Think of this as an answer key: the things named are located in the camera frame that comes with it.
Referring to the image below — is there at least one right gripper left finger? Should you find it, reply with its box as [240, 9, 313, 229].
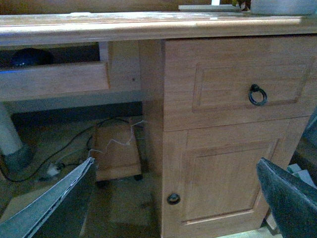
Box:
[0, 157, 96, 238]

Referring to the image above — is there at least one wooden keyboard tray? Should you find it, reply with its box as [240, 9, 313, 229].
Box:
[0, 62, 110, 101]

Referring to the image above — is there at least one black floor cable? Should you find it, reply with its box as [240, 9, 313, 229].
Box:
[0, 118, 129, 183]

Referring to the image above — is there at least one wooden cabinet drawer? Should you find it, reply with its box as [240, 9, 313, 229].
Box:
[163, 36, 317, 131]

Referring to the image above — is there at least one wooden cabinet door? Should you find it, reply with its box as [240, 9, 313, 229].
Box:
[161, 117, 308, 238]

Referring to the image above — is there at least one black round door knob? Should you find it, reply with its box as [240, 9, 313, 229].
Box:
[166, 193, 181, 205]

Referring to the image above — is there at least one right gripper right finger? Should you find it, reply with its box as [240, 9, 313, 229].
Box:
[256, 157, 317, 238]

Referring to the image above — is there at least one grey computer mouse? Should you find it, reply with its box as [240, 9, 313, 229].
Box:
[10, 48, 54, 67]

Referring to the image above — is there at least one white post with grey base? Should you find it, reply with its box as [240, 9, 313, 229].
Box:
[0, 102, 33, 173]

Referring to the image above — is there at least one small wooden rolling stand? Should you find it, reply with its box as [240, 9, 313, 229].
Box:
[92, 121, 143, 184]

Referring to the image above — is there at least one black ring drawer pull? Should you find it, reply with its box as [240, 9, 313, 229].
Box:
[248, 84, 268, 107]

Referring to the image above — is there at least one wooden desk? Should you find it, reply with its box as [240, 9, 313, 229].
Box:
[0, 12, 317, 232]

